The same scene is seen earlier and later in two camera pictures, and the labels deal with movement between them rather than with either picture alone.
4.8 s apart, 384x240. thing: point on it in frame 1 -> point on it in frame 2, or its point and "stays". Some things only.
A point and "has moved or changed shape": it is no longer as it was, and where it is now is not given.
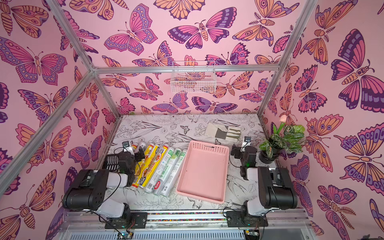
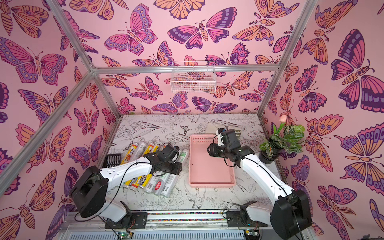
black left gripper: (137, 155) -> (178, 168)
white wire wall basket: (193, 77) stays
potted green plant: (285, 138) stays
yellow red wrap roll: (142, 164) stays
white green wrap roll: (172, 175) stays
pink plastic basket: (204, 173) has moved or changed shape
